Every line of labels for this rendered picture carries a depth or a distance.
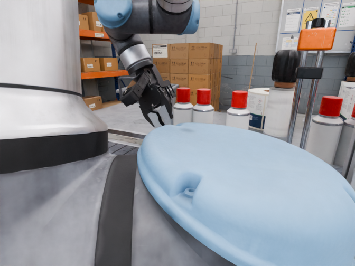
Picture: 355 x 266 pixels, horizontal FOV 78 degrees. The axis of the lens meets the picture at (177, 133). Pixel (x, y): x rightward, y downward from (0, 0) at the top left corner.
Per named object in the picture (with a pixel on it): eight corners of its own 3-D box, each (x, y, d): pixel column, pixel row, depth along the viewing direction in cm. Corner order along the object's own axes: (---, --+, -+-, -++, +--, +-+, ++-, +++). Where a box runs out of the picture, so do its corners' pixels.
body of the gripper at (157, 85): (178, 97, 62) (159, 59, 62) (164, 103, 55) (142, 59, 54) (158, 108, 66) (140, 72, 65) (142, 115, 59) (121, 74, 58)
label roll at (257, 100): (241, 118, 105) (243, 87, 101) (283, 119, 104) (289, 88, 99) (250, 131, 87) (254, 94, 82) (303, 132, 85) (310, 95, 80)
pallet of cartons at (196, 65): (221, 116, 460) (226, 45, 415) (208, 126, 390) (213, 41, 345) (170, 110, 510) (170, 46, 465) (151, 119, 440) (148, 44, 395)
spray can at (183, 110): (195, 161, 61) (197, 87, 55) (187, 169, 57) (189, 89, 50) (178, 158, 63) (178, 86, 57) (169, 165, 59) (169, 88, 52)
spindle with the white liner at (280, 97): (289, 140, 77) (305, 49, 68) (289, 149, 70) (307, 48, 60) (262, 136, 81) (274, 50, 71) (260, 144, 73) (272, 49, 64)
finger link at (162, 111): (188, 129, 62) (174, 100, 61) (179, 135, 57) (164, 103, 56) (180, 133, 64) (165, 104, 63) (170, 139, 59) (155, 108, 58)
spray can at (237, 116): (244, 171, 56) (254, 90, 49) (241, 181, 51) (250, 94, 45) (224, 167, 58) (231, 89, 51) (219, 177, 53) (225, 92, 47)
